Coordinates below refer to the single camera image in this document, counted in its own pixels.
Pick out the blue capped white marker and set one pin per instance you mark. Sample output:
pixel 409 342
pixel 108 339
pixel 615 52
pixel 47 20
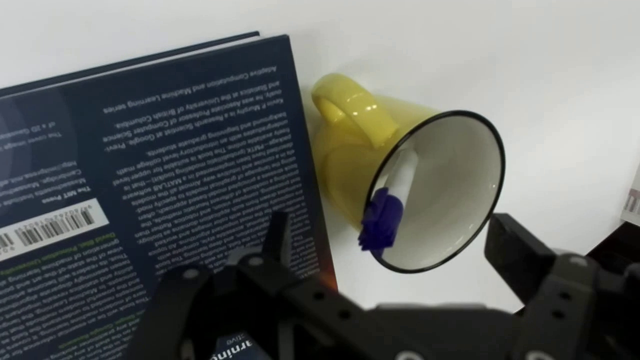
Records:
pixel 386 211

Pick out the yellow enamel mug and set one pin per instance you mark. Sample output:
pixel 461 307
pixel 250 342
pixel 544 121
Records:
pixel 433 192

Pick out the dark blue hardcover book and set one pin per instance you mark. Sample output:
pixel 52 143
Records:
pixel 167 172

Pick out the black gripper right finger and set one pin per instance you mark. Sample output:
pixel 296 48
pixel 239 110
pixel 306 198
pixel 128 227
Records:
pixel 580 300

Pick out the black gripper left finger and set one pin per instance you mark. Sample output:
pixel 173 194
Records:
pixel 220 307

